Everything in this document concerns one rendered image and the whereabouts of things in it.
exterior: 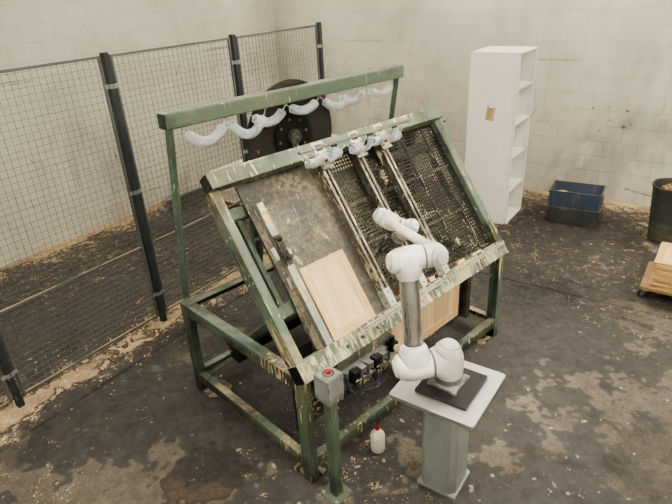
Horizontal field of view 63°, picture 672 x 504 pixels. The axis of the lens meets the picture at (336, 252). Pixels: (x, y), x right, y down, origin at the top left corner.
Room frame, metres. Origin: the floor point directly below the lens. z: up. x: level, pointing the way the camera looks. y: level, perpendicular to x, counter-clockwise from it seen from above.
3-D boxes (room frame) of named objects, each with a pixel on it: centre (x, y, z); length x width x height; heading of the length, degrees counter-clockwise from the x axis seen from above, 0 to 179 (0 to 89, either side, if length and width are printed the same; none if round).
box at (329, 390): (2.39, 0.08, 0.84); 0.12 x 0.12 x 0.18; 43
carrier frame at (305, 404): (3.72, -0.10, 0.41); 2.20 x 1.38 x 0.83; 133
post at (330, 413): (2.39, 0.08, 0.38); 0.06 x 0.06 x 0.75; 43
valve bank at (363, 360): (2.74, -0.19, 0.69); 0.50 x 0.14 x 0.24; 133
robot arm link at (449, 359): (2.45, -0.58, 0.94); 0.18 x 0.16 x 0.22; 99
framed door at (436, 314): (3.63, -0.67, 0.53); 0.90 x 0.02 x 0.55; 133
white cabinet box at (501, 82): (6.69, -2.09, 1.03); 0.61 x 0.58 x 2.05; 144
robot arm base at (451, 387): (2.47, -0.61, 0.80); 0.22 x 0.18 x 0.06; 140
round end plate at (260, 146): (3.96, 0.26, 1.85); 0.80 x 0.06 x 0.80; 133
